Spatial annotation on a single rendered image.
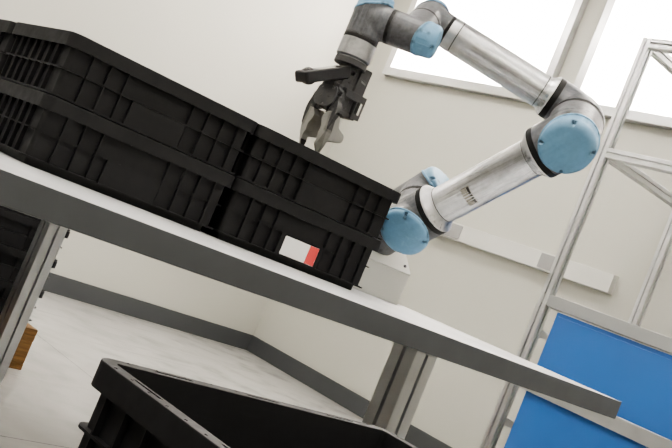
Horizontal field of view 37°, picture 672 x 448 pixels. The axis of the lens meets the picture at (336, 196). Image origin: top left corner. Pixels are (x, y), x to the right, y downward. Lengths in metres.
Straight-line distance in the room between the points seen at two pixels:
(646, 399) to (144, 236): 2.55
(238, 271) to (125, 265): 4.25
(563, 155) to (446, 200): 0.29
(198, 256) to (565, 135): 0.93
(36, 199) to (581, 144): 1.18
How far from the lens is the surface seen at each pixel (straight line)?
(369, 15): 2.10
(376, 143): 6.02
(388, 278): 2.46
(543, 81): 2.20
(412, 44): 2.08
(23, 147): 1.72
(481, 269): 5.22
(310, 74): 2.03
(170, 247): 1.34
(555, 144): 2.05
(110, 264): 5.60
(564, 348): 3.80
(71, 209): 1.26
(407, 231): 2.21
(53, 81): 1.72
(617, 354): 3.70
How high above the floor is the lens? 0.76
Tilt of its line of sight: 3 degrees up
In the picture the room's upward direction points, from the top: 22 degrees clockwise
